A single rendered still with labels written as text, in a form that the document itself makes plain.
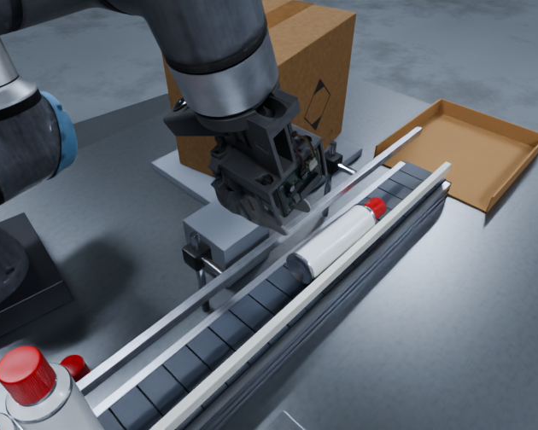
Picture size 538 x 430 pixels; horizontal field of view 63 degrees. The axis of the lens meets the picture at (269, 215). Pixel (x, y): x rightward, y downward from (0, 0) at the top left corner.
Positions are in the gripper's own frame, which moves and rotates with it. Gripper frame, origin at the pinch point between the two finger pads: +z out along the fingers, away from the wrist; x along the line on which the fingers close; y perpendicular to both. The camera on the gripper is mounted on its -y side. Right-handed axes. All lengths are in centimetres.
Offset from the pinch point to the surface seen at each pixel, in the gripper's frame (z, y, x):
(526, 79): 203, -44, 270
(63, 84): 129, -283, 46
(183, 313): 4.8, -2.3, -14.6
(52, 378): -9.2, 1.3, -25.4
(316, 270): 15.2, 2.8, 2.3
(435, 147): 40, -5, 51
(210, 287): 6.1, -2.7, -10.1
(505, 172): 41, 11, 52
